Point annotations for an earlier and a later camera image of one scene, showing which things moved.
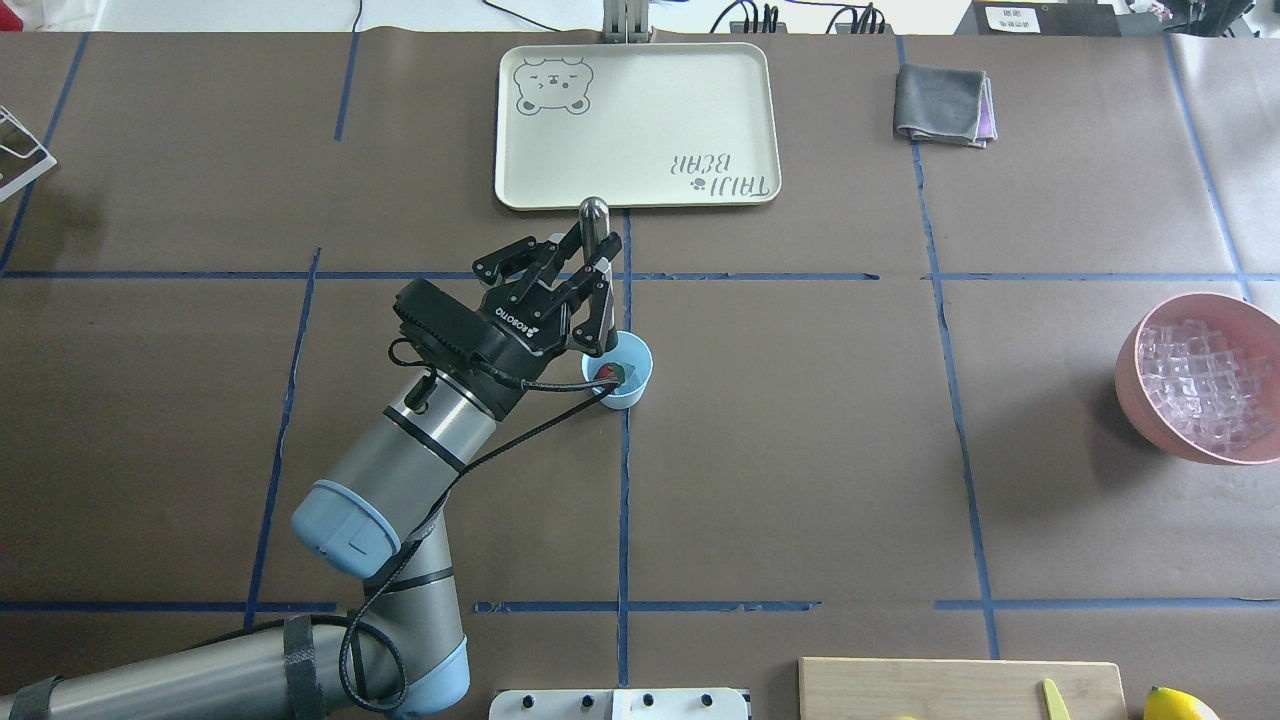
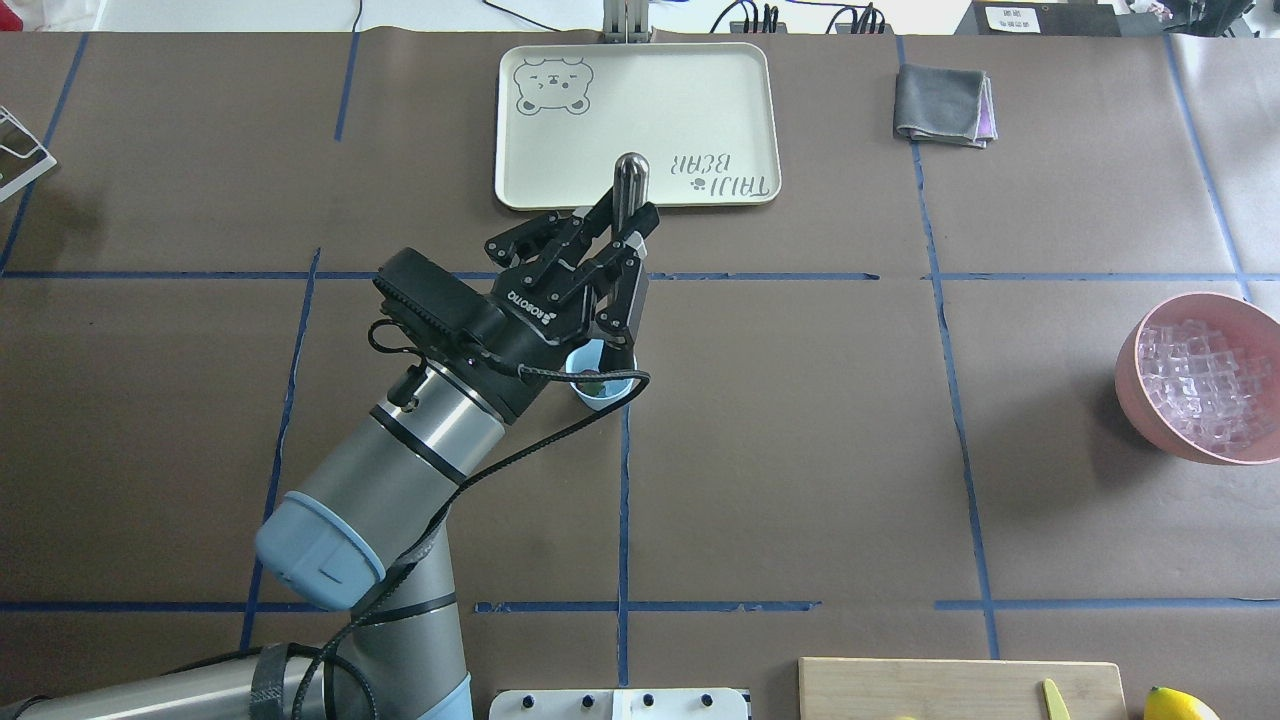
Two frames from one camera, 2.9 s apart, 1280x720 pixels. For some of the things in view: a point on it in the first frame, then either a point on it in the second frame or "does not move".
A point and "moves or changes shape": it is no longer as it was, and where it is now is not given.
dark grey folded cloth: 944,104 does not move
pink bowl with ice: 1201,373 does not move
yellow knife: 1056,705 does not move
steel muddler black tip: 595,224 moves or changes shape
